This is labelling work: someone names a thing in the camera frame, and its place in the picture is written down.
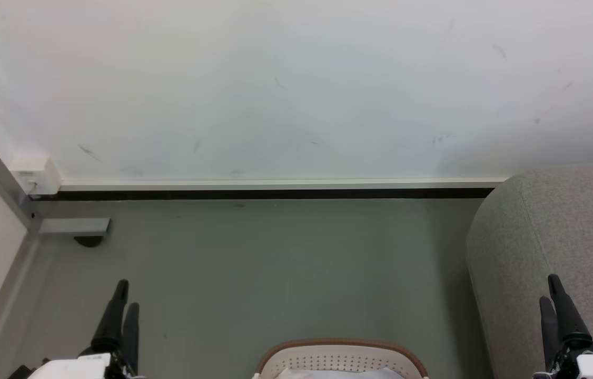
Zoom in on white plastic junction box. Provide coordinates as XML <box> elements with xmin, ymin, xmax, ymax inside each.
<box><xmin>10</xmin><ymin>152</ymin><xmax>62</xmax><ymax>197</ymax></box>

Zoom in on grey metal foot bar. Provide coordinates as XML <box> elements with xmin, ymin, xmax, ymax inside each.
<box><xmin>38</xmin><ymin>217</ymin><xmax>112</xmax><ymax>236</ymax></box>

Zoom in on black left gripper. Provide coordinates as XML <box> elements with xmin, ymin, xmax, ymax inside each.
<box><xmin>81</xmin><ymin>280</ymin><xmax>140</xmax><ymax>379</ymax></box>

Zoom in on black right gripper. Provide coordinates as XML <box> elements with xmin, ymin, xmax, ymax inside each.
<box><xmin>533</xmin><ymin>274</ymin><xmax>593</xmax><ymax>379</ymax></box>

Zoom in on white brown-rimmed laundry basket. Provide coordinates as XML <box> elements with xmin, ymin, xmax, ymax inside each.
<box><xmin>252</xmin><ymin>338</ymin><xmax>430</xmax><ymax>379</ymax></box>

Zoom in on grey fabric sofa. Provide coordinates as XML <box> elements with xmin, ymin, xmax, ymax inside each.
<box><xmin>464</xmin><ymin>163</ymin><xmax>593</xmax><ymax>379</ymax></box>

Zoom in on white and black baseboard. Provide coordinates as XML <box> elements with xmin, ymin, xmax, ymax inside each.
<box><xmin>29</xmin><ymin>178</ymin><xmax>511</xmax><ymax>202</ymax></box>

